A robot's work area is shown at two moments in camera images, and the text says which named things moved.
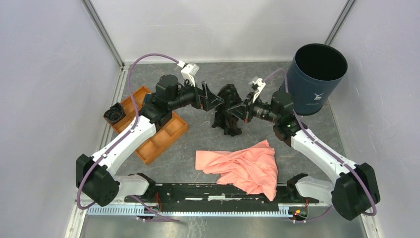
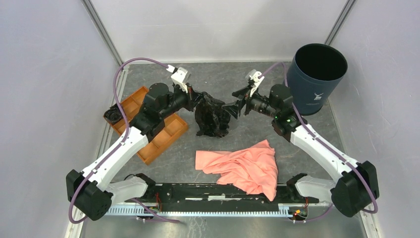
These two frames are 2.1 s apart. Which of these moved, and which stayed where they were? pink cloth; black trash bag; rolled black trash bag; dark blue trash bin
Moved: black trash bag
Stayed: dark blue trash bin; pink cloth; rolled black trash bag
